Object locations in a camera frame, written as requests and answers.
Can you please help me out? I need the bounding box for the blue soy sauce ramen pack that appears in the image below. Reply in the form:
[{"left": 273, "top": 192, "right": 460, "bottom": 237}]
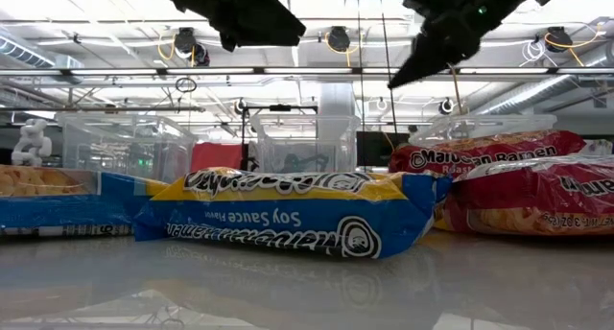
[
  {"left": 132, "top": 166, "right": 454, "bottom": 261},
  {"left": 0, "top": 164, "right": 170, "bottom": 238}
]

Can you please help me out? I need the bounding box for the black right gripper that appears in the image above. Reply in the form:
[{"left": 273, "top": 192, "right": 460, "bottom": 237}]
[{"left": 387, "top": 0, "right": 496, "bottom": 89}]

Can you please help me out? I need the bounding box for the floral cloth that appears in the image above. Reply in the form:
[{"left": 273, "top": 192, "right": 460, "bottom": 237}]
[{"left": 579, "top": 138, "right": 614, "bottom": 156}]

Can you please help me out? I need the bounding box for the silver ventilation duct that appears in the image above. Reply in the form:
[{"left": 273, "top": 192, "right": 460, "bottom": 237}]
[
  {"left": 0, "top": 35, "right": 85, "bottom": 85},
  {"left": 474, "top": 41, "right": 614, "bottom": 115}
]

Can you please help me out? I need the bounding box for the white humanoid robot figure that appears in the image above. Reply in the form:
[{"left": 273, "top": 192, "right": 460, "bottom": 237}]
[{"left": 10, "top": 118, "right": 53, "bottom": 167}]

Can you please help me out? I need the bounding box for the white round column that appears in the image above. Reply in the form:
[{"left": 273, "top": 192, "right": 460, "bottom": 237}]
[{"left": 319, "top": 82, "right": 357, "bottom": 130}]

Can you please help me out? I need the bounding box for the maroon Maruchan ramen pack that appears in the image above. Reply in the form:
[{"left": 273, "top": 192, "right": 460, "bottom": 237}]
[
  {"left": 387, "top": 130, "right": 587, "bottom": 176},
  {"left": 434, "top": 154, "right": 614, "bottom": 238}
]

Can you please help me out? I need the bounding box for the clear plastic bin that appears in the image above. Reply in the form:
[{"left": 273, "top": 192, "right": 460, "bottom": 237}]
[
  {"left": 248, "top": 113, "right": 362, "bottom": 174},
  {"left": 407, "top": 112, "right": 559, "bottom": 148},
  {"left": 56, "top": 111, "right": 199, "bottom": 183}
]

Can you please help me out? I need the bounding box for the black cabinet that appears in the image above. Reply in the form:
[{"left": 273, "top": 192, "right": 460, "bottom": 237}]
[{"left": 356, "top": 131, "right": 413, "bottom": 168}]

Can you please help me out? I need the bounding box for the black ceiling cable reel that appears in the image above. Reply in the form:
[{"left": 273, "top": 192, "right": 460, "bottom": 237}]
[
  {"left": 545, "top": 26, "right": 574, "bottom": 53},
  {"left": 173, "top": 26, "right": 211, "bottom": 67},
  {"left": 328, "top": 26, "right": 352, "bottom": 53}
]

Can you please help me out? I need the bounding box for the red panel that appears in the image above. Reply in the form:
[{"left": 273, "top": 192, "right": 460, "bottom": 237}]
[{"left": 190, "top": 142, "right": 245, "bottom": 173}]

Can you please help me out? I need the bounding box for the thin black hanging cable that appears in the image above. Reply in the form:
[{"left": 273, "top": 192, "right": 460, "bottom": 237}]
[{"left": 356, "top": 0, "right": 366, "bottom": 132}]

